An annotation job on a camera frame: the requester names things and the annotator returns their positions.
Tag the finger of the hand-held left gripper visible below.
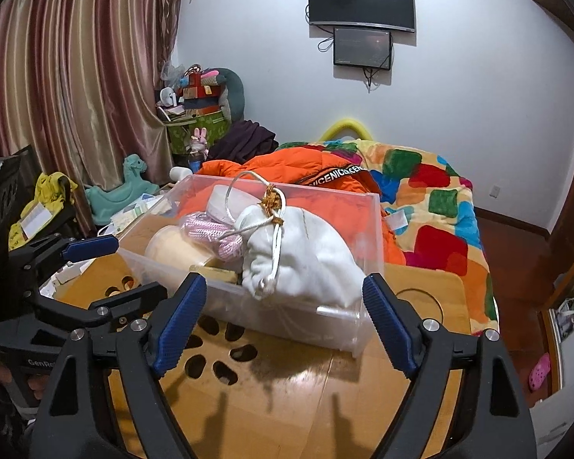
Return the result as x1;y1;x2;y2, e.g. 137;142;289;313
88;282;168;336
16;233;120;278

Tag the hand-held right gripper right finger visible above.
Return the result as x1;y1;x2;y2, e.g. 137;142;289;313
362;272;539;459

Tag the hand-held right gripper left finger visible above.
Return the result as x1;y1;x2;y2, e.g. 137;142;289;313
26;272;207;459

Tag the pink rope bundle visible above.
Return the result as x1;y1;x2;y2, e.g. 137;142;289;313
179;212;250;262

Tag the white drawstring pouch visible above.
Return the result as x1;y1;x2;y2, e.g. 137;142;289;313
225;171;367;308

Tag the clear plastic storage box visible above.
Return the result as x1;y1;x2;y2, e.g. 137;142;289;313
117;174;384;358

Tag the wooden desktop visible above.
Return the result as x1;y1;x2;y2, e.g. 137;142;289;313
41;247;475;459

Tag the person's left hand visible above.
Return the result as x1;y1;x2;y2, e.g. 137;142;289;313
0;355;47;400

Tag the teal rocking horse toy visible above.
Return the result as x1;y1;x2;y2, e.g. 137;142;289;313
85;153;149;226

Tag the pile of papers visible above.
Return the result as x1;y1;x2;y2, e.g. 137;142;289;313
109;193;174;236

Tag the cream rounded object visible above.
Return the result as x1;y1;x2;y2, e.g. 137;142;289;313
145;224;222;284

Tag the yellow cloth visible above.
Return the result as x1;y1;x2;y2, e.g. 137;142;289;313
8;171;78;250

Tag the black chair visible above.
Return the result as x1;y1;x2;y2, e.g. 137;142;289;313
8;145;85;246

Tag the colourful patchwork blanket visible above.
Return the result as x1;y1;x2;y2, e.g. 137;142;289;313
277;138;501;336

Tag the pink bunny bottle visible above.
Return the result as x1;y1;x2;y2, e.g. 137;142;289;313
187;126;209;168

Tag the pink clog shoe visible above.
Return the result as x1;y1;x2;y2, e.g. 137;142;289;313
528;352;552;391

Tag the striped pink curtain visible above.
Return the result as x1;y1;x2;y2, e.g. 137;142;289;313
0;0;183;194

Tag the orange jacket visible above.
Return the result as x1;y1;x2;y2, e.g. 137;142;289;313
193;145;408;267

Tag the dark purple cloth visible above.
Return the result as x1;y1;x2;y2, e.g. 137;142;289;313
207;119;279;164

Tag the colourful gift box stack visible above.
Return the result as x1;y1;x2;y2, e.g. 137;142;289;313
179;69;221;112

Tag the grey plush toy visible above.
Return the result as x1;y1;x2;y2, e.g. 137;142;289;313
217;67;246;123

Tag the yellow foam ring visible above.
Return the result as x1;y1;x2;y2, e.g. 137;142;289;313
321;121;372;143

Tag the small black wall monitor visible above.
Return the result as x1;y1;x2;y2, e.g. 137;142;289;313
333;27;394;72

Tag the black wall television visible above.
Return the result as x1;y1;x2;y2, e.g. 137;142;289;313
307;0;417;34

